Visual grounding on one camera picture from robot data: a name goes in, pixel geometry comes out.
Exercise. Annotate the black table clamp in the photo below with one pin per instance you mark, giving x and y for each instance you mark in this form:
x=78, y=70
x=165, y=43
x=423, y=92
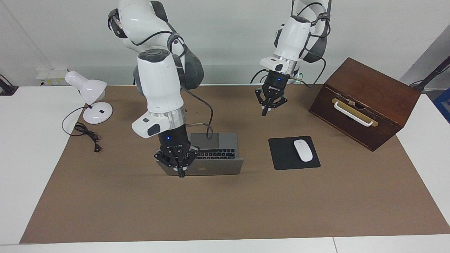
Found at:
x=7, y=89

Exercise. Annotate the silver laptop computer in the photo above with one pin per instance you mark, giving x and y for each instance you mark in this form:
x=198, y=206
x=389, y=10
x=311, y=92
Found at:
x=218, y=167

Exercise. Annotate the white power strip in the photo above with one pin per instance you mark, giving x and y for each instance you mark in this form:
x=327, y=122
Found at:
x=52, y=75

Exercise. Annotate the white desk lamp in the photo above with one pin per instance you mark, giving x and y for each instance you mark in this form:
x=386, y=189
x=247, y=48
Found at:
x=98, y=114

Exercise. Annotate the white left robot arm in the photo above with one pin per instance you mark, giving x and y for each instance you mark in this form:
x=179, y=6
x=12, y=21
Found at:
x=295, y=35

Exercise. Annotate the black mouse pad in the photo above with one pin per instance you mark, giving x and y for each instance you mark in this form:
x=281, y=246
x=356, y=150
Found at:
x=281, y=154

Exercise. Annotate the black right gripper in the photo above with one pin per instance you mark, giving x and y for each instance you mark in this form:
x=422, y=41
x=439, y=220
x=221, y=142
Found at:
x=174, y=140

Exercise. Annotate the blue crate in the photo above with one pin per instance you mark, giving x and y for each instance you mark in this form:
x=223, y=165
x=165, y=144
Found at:
x=443, y=102

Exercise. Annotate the white computer mouse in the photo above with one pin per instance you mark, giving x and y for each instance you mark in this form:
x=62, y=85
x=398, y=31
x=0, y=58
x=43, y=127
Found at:
x=303, y=150

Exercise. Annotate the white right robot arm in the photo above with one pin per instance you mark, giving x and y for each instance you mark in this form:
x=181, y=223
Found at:
x=158, y=80

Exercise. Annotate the black camera stand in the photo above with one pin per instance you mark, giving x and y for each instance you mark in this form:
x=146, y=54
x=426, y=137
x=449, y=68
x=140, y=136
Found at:
x=430, y=75

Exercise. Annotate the brown table mat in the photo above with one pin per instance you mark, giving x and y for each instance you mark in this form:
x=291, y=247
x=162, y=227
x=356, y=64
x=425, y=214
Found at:
x=211, y=211

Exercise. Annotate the dark brown wooden box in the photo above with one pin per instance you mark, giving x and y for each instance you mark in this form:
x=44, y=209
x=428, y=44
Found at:
x=372, y=88

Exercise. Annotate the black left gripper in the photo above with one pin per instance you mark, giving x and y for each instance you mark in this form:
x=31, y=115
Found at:
x=276, y=88

